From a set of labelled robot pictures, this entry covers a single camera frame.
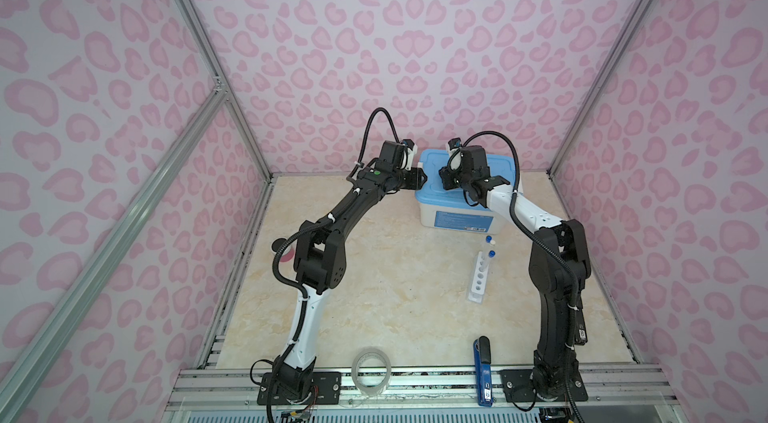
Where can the white test tube rack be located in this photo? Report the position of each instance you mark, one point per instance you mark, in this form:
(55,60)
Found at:
(479,278)

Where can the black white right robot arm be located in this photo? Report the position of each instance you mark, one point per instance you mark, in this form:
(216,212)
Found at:
(559,264)

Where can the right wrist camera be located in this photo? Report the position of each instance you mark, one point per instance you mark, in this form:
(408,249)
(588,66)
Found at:
(454,148)

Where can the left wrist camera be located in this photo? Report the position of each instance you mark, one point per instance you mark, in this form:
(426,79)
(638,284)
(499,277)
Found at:
(410,148)

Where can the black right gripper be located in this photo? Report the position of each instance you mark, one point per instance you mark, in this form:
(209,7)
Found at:
(447,174)

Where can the blue plastic box lid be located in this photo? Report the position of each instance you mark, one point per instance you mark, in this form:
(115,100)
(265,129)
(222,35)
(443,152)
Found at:
(433,193)

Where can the white plastic storage box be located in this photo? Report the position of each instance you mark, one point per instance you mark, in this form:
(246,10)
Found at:
(462,220)

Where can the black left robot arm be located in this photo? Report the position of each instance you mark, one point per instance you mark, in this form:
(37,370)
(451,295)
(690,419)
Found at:
(313,260)

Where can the clear tape roll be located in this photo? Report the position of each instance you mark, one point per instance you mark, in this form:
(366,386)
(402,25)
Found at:
(371,371)

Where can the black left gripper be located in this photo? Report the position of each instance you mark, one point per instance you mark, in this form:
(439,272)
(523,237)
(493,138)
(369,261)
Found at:
(416,175)

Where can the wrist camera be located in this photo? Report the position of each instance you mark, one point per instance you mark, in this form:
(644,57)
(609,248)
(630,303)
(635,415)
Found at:
(454,148)
(410,148)

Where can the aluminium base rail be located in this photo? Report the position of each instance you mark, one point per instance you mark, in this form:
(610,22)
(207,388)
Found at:
(616,393)

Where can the blue black stapler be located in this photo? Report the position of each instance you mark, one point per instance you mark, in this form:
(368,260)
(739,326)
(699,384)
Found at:
(483,372)

